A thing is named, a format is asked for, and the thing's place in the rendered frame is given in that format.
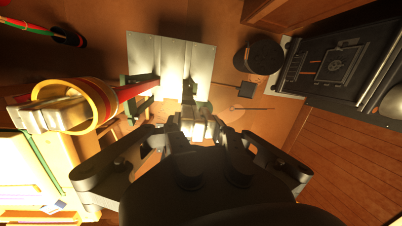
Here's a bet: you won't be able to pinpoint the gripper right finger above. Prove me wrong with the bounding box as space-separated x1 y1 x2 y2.
216 120 315 200

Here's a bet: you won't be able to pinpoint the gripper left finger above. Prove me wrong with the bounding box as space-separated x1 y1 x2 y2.
68 120 201 214

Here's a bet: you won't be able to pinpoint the cream shelf unit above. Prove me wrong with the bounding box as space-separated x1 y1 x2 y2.
0 128 106 226

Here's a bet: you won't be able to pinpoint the yellow reminder collar red stripe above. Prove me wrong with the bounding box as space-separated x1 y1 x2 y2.
31 76 120 136

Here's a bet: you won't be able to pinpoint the small blue and white card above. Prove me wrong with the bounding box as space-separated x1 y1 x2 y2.
39 199 68 216

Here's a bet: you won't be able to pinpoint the thin black poker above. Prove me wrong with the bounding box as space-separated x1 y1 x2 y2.
229 106 276 112

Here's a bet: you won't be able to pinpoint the white hearth slab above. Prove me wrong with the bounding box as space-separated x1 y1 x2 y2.
263 34 307 100

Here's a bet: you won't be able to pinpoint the small black shovel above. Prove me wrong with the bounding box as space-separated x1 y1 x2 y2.
211 80 258 100

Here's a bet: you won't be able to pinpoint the black cast iron stove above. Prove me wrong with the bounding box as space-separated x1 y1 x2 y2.
275 17 402 133

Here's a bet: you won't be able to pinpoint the black coal bucket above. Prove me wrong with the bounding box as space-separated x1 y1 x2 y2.
232 39 285 76

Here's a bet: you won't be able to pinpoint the black flag holder tube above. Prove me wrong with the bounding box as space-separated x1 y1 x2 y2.
50 26 88 49

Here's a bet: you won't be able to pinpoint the brown wooden cupboard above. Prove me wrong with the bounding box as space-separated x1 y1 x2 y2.
240 0 377 35

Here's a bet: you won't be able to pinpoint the rolled red and green flags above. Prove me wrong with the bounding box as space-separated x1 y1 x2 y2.
0 15 68 40

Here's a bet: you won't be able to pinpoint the green lever quadrant frame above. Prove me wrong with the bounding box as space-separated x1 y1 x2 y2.
119 73 155 127

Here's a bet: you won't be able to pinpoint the dark point lever steel handle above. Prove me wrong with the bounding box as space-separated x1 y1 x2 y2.
172 77 222 144

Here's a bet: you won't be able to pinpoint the grey metal lever frame plate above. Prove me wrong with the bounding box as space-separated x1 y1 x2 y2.
126 30 217 103

